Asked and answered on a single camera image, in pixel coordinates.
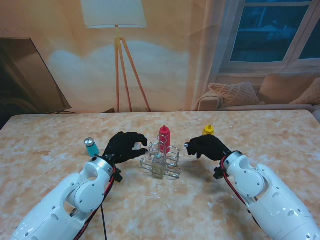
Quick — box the beige sofa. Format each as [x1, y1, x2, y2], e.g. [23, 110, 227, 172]
[197, 73, 320, 112]

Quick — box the red and black left cable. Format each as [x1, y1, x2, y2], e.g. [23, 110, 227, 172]
[73, 167, 118, 240]

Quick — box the tripod floor lamp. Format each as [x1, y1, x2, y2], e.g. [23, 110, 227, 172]
[81, 0, 152, 113]

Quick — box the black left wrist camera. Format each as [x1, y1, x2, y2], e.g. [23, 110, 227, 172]
[113, 168, 124, 183]

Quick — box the teal shaker with metal cap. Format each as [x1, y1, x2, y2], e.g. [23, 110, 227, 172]
[83, 137, 101, 158]

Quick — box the clear square glass bottle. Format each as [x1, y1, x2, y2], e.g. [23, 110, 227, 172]
[151, 153, 167, 180]

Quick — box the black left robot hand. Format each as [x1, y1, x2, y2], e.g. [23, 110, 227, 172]
[102, 131, 149, 166]

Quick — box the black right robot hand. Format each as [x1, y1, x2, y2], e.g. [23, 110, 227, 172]
[183, 134, 231, 162]

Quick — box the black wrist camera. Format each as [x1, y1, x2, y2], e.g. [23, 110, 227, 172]
[113, 168, 124, 183]
[213, 167, 225, 180]

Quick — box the dark flat television screen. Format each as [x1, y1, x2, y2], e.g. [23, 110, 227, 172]
[0, 37, 73, 131]

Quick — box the window with white frame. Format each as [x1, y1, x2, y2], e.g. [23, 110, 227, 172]
[219, 0, 320, 74]

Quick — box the yellow squeeze bottle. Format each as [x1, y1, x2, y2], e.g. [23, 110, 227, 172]
[202, 124, 216, 137]

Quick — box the chrome wire condiment rack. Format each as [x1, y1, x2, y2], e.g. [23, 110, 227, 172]
[139, 134, 181, 180]

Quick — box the red and black cable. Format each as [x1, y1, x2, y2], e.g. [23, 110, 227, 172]
[219, 156, 261, 230]
[73, 167, 118, 240]

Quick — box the red squeeze bottle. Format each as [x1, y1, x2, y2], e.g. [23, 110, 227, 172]
[158, 124, 172, 153]

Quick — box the red and black right cable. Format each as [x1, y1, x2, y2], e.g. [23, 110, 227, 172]
[219, 156, 261, 230]

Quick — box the knitted beige cushion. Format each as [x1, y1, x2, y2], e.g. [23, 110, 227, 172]
[207, 82, 261, 107]

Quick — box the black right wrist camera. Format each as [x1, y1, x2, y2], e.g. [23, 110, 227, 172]
[213, 167, 225, 180]

